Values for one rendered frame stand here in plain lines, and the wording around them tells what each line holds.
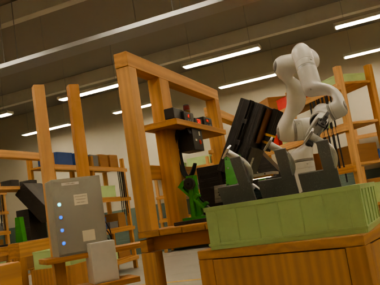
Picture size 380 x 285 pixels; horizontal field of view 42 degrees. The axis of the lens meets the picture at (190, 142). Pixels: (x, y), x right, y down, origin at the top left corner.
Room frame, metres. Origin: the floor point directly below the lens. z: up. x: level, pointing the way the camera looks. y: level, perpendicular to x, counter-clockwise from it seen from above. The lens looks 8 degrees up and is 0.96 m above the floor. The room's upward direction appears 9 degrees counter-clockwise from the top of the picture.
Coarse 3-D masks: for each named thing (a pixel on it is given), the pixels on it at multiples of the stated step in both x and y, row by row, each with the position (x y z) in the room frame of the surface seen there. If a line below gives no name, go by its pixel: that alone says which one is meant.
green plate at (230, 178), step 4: (224, 160) 3.33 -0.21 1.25; (228, 160) 3.32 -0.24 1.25; (224, 164) 3.32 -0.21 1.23; (228, 164) 3.31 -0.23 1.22; (232, 168) 3.29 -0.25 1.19; (228, 172) 3.30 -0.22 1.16; (232, 172) 3.29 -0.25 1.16; (228, 176) 3.29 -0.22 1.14; (232, 176) 3.28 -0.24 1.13; (228, 180) 3.29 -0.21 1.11; (232, 180) 3.27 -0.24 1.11; (236, 180) 3.26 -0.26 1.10; (228, 184) 3.28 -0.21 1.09; (232, 184) 3.27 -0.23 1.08
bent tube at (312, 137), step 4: (312, 128) 1.89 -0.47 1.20; (312, 132) 1.87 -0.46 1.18; (308, 136) 1.88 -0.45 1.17; (312, 136) 1.89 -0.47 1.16; (316, 136) 1.89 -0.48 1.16; (312, 140) 1.89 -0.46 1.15; (316, 140) 1.89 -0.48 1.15; (332, 148) 1.89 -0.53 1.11; (332, 152) 1.89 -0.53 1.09; (332, 156) 1.90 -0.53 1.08; (336, 156) 1.90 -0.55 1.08; (336, 160) 1.90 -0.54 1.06; (336, 164) 1.91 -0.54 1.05
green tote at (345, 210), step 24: (312, 192) 1.82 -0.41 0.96; (336, 192) 1.79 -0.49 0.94; (360, 192) 1.76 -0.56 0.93; (216, 216) 2.00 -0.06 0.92; (240, 216) 1.96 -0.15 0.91; (264, 216) 1.92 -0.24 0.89; (288, 216) 1.87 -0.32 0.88; (312, 216) 1.83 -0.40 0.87; (336, 216) 1.80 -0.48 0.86; (360, 216) 1.76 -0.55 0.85; (216, 240) 2.01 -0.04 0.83; (240, 240) 1.96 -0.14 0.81; (264, 240) 1.92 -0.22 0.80; (288, 240) 1.88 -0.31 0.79
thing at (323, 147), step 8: (320, 144) 1.86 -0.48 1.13; (328, 144) 1.85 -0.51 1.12; (320, 152) 1.87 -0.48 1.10; (328, 152) 1.86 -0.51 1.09; (328, 160) 1.88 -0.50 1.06; (328, 168) 1.89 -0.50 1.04; (336, 168) 1.88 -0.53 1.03; (304, 176) 1.94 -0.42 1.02; (312, 176) 1.93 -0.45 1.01; (320, 176) 1.92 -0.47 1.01; (328, 176) 1.91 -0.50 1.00; (336, 176) 1.90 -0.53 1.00; (304, 184) 1.95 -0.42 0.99; (312, 184) 1.94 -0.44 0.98; (320, 184) 1.93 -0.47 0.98; (328, 184) 1.92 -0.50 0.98; (336, 184) 1.91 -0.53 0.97
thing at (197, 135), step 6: (180, 132) 3.33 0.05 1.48; (186, 132) 3.31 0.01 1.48; (192, 132) 3.30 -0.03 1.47; (198, 132) 3.40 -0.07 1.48; (180, 138) 3.33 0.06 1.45; (186, 138) 3.31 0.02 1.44; (192, 138) 3.30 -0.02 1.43; (198, 138) 3.38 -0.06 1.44; (180, 144) 3.33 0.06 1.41; (186, 144) 3.32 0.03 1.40; (192, 144) 3.30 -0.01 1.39; (198, 144) 3.37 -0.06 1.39; (180, 150) 3.34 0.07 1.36; (186, 150) 3.32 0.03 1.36; (192, 150) 3.33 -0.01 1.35; (198, 150) 3.38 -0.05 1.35
